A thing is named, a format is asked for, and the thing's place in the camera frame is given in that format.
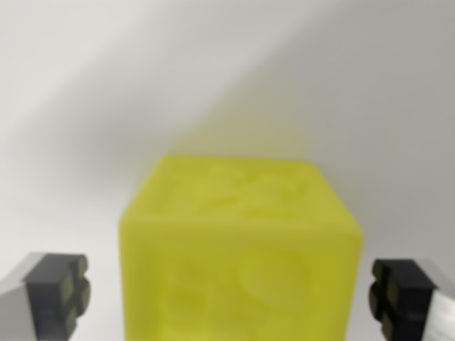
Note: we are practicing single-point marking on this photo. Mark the black silver gripper left finger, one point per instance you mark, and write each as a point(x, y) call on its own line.
point(49, 298)

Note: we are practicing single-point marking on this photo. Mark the black silver gripper right finger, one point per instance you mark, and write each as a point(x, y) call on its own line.
point(405, 302)

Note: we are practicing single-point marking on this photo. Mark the yellow embossed cube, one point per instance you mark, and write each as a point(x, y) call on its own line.
point(241, 255)

